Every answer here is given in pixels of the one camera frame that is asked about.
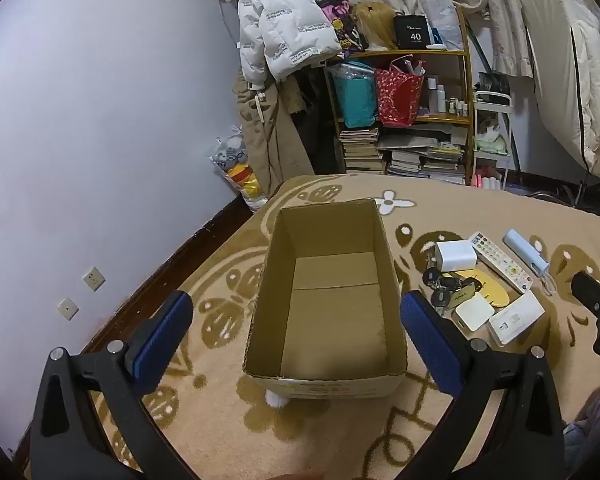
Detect white metal cart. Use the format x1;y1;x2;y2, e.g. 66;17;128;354
471;72;516;191

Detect yellow oval card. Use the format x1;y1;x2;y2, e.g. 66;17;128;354
442;270;510;308

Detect dark hanging clothes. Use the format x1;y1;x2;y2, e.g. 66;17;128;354
290;65;342;176

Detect pile of flat magazines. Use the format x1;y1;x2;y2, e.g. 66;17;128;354
380;127;468;184

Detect blonde wig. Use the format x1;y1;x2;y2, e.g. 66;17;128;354
352;1;406;51

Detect stack of old books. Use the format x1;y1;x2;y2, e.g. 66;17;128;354
337;127;386;173

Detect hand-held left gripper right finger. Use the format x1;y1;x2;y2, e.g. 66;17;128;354
395;289;567;480

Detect white puffer jacket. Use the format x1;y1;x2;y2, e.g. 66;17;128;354
237;0;343;91

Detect black box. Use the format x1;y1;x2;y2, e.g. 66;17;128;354
393;12;433;51

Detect person's clothed leg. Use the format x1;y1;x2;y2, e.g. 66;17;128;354
562;380;600;480

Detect black colourful print bag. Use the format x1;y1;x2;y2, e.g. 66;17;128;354
316;0;366;58

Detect red patterned bag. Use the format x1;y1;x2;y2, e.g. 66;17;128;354
374;57;426;127

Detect wooden shelf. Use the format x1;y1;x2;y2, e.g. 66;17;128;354
325;5;476;186

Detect beige coat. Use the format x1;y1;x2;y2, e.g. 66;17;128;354
232;67;315;196

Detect white folded mattress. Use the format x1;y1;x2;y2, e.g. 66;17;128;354
519;0;600;181

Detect pink and white bottles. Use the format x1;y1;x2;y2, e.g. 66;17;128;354
472;172;503;191

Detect row of small bottles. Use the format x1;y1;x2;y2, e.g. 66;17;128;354
426;76;470;116

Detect white remote control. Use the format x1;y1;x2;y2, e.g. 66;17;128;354
468;231;533;295

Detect teal bag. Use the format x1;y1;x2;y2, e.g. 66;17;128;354
330;60;378;128

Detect green tissue pack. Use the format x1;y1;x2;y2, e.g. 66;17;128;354
475;120;511;156

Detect light blue handheld device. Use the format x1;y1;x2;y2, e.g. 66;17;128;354
502;229;559;297

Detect dark picture frame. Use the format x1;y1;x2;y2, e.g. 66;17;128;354
477;72;511;93

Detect white square box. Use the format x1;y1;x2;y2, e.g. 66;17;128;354
454;292;496;332

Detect white charger cube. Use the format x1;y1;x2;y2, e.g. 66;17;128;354
434;240;477;273

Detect cardboard box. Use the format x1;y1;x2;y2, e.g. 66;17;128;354
242;199;409;401

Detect bag of plush toys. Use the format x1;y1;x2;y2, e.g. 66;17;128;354
209;124;268;211

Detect wall socket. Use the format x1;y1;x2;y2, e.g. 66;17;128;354
56;298;80;322
82;266;106;292

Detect bunch of keys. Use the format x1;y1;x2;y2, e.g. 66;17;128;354
422;260;473;318

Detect white plastic bag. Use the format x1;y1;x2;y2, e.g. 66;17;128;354
417;0;463;51

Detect beige printed blanket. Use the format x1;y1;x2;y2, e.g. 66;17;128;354
25;175;600;480

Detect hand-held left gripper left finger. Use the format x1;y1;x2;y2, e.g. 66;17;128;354
29;289;196;480

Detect white rectangular device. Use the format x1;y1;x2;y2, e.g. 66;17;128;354
486;289;546;347

